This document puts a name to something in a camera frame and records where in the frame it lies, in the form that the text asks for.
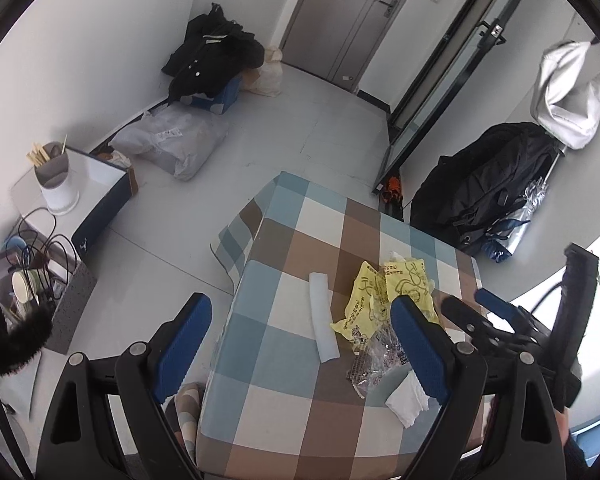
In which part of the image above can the checked cushion stool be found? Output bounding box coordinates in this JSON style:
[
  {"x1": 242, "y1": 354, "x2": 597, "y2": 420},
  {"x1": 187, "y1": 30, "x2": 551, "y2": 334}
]
[{"x1": 165, "y1": 382, "x2": 208, "y2": 466}]

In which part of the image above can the black jacket on wall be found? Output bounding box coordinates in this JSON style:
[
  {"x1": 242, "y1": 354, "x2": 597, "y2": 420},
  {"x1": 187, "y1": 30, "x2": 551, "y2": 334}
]
[{"x1": 410, "y1": 121, "x2": 561, "y2": 256}]

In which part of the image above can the yellow printed wrapper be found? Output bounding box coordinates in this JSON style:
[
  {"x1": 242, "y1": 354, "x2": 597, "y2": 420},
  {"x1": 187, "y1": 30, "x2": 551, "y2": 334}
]
[
  {"x1": 330, "y1": 260, "x2": 388, "y2": 346},
  {"x1": 379, "y1": 257, "x2": 438, "y2": 323}
]

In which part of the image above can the checked tablecloth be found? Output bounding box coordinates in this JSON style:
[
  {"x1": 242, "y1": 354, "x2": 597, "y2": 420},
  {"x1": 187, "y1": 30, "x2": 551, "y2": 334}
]
[{"x1": 210, "y1": 171, "x2": 486, "y2": 480}]

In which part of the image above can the white tissue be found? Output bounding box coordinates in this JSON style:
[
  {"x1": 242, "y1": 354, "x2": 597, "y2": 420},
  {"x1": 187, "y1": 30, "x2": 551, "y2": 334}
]
[{"x1": 384, "y1": 372, "x2": 431, "y2": 430}]

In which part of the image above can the black fur trim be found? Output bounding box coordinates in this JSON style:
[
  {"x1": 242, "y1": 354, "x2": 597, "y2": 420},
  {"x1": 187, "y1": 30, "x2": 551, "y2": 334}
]
[{"x1": 0, "y1": 280, "x2": 56, "y2": 376}]

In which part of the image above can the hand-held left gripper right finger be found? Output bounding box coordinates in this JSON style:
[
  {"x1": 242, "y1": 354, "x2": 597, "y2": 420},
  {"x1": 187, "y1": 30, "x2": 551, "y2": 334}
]
[{"x1": 390, "y1": 295, "x2": 568, "y2": 480}]

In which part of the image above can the grey storage box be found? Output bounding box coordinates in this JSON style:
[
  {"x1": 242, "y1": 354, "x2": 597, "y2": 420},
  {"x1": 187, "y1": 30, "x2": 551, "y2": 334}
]
[{"x1": 0, "y1": 252, "x2": 98, "y2": 356}]

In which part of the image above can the orange and black tool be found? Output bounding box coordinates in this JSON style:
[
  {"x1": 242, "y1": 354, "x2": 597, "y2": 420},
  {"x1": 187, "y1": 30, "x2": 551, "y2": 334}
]
[{"x1": 377, "y1": 175, "x2": 406, "y2": 218}]

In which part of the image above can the wire dish rack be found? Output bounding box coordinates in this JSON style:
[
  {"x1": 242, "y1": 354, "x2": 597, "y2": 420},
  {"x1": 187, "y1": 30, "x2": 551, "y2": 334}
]
[{"x1": 0, "y1": 210, "x2": 83, "y2": 311}]

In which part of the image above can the black-framed glass door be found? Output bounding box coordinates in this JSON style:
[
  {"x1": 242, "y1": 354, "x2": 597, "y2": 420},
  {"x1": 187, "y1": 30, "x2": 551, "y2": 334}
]
[{"x1": 372, "y1": 0, "x2": 538, "y2": 196}]

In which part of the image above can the paper cup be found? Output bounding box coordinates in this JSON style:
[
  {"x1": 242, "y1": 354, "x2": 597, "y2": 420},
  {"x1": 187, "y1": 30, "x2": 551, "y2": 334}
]
[{"x1": 11, "y1": 270, "x2": 43, "y2": 306}]

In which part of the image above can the bunch of wooden chopsticks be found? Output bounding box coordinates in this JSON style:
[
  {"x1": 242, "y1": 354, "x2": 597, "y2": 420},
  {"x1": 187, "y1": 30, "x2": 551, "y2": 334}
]
[{"x1": 26, "y1": 135, "x2": 68, "y2": 168}]

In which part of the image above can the beige bag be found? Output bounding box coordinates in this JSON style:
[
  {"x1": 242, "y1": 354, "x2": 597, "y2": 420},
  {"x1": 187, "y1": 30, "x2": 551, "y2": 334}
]
[{"x1": 242, "y1": 46, "x2": 285, "y2": 98}]

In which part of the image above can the clear plastic wrapper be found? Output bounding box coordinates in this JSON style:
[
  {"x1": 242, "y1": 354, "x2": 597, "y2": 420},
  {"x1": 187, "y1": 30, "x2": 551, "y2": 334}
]
[{"x1": 345, "y1": 322, "x2": 411, "y2": 401}]

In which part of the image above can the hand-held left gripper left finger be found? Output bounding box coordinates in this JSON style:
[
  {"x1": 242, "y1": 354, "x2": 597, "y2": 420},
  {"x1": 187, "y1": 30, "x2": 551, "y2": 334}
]
[{"x1": 36, "y1": 292, "x2": 213, "y2": 480}]

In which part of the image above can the white paper strip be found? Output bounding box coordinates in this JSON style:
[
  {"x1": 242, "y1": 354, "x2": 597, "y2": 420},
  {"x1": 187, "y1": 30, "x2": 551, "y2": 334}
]
[{"x1": 307, "y1": 271, "x2": 340, "y2": 362}]

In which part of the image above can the white chopstick holder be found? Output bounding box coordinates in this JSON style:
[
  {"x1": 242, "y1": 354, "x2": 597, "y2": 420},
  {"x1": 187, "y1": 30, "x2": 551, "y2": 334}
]
[{"x1": 34, "y1": 141, "x2": 81, "y2": 216}]

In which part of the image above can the grey-brown door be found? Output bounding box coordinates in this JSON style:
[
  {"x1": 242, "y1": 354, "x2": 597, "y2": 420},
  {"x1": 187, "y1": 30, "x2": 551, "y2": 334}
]
[{"x1": 280, "y1": 0, "x2": 433, "y2": 93}]

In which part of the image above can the white hanging bag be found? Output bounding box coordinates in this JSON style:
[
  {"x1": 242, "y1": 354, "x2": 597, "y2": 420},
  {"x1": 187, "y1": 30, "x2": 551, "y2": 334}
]
[{"x1": 535, "y1": 35, "x2": 600, "y2": 151}]

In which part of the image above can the white and navy box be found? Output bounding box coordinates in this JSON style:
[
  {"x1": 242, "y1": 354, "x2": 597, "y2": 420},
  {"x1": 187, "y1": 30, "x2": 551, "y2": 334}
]
[{"x1": 70, "y1": 149, "x2": 138, "y2": 261}]

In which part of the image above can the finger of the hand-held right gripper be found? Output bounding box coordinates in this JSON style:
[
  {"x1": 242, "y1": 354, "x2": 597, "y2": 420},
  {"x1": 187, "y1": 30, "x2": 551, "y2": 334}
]
[
  {"x1": 475, "y1": 288, "x2": 552, "y2": 342},
  {"x1": 440, "y1": 296, "x2": 525, "y2": 355}
]

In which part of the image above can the silver folded umbrella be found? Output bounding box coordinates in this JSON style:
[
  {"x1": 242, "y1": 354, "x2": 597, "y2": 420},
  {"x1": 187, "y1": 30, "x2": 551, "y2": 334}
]
[{"x1": 482, "y1": 177, "x2": 551, "y2": 263}]

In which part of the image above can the person's right forearm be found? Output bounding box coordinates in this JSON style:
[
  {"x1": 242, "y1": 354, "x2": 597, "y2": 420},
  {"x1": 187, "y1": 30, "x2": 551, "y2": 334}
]
[{"x1": 555, "y1": 407, "x2": 600, "y2": 480}]

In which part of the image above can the clear plastic bag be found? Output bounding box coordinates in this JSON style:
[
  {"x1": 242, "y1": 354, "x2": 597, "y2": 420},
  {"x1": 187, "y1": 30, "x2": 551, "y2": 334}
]
[{"x1": 109, "y1": 105, "x2": 231, "y2": 182}]

